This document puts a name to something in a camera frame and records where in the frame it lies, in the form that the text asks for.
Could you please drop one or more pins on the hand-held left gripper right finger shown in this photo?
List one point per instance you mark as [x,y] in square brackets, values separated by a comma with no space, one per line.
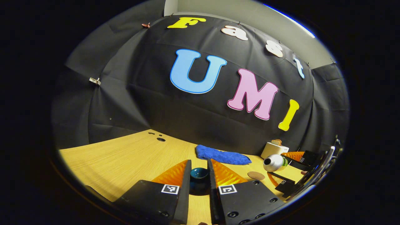
[212,193]

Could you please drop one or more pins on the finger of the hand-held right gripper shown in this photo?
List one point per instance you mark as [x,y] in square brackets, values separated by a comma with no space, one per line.
[282,182]
[307,157]

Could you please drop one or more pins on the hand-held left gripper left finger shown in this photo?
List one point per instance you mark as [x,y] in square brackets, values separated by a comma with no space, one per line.
[186,187]

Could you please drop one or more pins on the blue teacup lid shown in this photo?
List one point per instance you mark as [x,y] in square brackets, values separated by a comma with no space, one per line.
[199,179]

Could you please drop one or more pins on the silver green water bottle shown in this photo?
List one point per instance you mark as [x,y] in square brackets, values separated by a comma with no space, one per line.
[275,163]

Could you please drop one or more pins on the round brown coaster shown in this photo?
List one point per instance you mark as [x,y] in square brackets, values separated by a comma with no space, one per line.
[256,175]

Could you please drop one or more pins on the white toaster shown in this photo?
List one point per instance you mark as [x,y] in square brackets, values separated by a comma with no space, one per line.
[272,150]

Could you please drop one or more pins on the brown bread slice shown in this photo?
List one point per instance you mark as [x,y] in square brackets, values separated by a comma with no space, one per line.
[277,142]

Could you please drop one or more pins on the blue towel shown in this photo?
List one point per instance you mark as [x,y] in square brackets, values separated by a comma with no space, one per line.
[222,155]

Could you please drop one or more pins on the black backdrop cloth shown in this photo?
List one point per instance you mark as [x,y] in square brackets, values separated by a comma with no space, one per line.
[150,93]

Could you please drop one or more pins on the metal clip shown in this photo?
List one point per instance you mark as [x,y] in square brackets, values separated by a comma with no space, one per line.
[95,81]

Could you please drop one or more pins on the red clip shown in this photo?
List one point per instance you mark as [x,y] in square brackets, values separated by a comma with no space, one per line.
[146,25]

